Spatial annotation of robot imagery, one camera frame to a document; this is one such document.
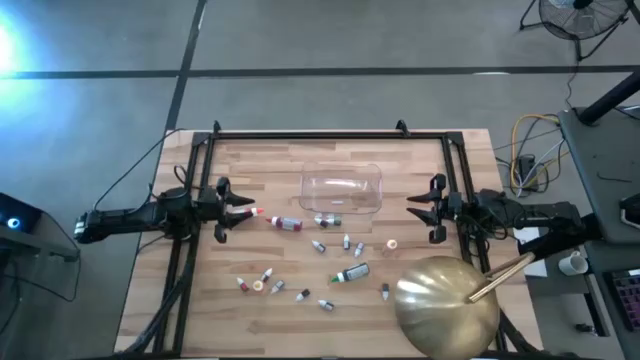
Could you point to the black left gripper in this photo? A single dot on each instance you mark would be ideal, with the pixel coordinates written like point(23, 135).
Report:
point(207, 205)

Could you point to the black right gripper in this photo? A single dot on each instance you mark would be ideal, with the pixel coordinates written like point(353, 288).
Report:
point(452, 205)

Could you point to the red-orange tip food coloring bottle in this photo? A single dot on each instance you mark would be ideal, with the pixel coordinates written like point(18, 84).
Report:
point(252, 211)

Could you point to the large red food coloring bottle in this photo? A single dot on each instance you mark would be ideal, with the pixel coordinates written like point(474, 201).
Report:
point(286, 223)

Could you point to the large yellow food coloring bottle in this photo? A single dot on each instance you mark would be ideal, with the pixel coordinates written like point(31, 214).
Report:
point(391, 246)

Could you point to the small grey food coloring bottle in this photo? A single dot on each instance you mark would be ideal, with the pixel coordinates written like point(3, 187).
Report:
point(359, 249)

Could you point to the large orange food coloring bottle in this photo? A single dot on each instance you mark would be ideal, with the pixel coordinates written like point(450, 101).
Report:
point(258, 286)

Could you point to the clear plastic container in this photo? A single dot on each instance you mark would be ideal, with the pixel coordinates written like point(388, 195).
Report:
point(340, 187)

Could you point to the small navy food coloring bottle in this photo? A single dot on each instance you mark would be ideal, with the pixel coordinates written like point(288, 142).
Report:
point(277, 286)

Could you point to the small distant white bottle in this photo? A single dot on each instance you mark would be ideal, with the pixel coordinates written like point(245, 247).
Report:
point(319, 246)

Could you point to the small blue food coloring bottle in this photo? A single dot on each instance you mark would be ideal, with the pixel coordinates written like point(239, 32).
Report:
point(385, 292)

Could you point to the large green food coloring bottle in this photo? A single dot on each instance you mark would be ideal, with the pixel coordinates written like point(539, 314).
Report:
point(352, 272)

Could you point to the small black food coloring bottle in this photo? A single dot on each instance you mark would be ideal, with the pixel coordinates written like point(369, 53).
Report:
point(303, 295)

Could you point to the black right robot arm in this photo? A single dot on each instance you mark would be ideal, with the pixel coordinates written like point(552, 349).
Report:
point(505, 207)

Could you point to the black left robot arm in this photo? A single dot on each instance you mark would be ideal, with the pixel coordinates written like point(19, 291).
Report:
point(125, 220)

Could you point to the white paper sheet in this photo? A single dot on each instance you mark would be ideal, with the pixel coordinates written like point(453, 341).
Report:
point(522, 235)

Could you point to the brass dome lamp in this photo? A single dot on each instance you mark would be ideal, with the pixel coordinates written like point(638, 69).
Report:
point(445, 310)

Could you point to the black power strip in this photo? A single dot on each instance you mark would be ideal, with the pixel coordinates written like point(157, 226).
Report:
point(527, 170)

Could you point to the black slanted bar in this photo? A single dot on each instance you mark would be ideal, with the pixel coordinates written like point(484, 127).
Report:
point(560, 238)

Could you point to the white mug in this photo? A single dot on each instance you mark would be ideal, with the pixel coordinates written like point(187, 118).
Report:
point(572, 264)

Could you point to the grey desk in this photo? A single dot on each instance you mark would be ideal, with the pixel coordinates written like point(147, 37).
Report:
point(600, 175)

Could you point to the small black object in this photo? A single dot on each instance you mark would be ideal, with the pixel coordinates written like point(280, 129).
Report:
point(584, 328)

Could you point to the black and white device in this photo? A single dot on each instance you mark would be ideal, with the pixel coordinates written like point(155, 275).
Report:
point(631, 210)

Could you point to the black pole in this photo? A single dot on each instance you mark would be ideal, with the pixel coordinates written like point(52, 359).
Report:
point(610, 97)

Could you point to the black box with blue light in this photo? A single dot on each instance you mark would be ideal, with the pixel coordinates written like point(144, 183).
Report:
point(15, 215)

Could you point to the backlit keyboard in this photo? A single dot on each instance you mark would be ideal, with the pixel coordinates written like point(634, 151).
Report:
point(627, 297)

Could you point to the black floor fan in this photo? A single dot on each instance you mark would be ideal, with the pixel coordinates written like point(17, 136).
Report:
point(582, 20)

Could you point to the black metal table frame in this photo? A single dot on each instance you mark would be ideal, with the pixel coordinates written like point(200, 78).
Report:
point(325, 135)

